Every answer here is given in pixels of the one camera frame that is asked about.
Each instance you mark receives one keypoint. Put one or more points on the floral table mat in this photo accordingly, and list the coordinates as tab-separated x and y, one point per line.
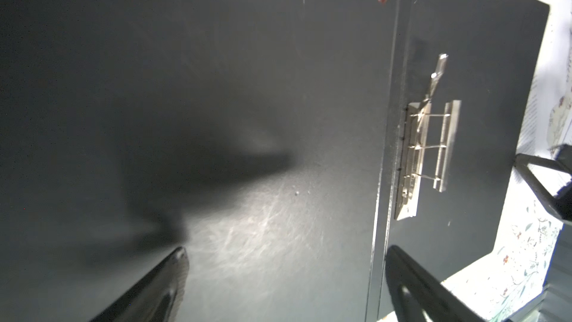
503	281

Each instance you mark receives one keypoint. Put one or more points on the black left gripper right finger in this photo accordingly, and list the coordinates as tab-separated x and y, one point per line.
416	295

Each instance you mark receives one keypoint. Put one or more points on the white printed sheets centre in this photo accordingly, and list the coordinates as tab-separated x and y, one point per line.
547	119

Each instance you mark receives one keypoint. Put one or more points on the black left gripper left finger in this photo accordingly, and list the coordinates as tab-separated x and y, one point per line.
157	296

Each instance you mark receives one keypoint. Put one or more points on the orange folder black inside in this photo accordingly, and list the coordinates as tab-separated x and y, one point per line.
285	144

